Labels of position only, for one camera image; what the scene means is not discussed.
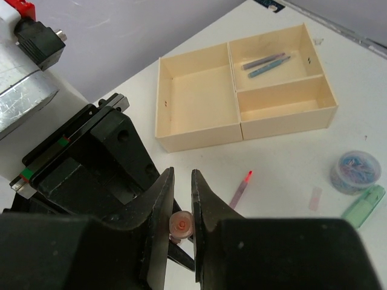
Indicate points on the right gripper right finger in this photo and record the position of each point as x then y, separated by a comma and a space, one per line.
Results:
234, 252

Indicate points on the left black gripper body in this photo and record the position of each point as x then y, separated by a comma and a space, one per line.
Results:
93, 164

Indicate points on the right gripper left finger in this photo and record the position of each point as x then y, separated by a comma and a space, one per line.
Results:
40, 251

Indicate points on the orange highlighter pen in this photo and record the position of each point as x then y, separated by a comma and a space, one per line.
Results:
181, 226

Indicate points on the pink highlighter pen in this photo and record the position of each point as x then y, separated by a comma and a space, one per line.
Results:
240, 190

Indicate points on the green correction tape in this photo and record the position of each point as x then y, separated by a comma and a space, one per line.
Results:
359, 211

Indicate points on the left paperclip jar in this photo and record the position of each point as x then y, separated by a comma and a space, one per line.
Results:
354, 172

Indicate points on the beige compartment box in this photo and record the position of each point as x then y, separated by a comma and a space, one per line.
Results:
204, 98

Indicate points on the purple pen in box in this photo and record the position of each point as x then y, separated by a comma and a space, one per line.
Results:
261, 61

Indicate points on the blue pen in box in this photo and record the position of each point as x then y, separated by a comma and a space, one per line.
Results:
268, 67

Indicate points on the left black corner label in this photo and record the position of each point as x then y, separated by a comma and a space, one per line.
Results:
272, 5

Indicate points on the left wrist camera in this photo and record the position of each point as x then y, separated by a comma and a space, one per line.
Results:
35, 101

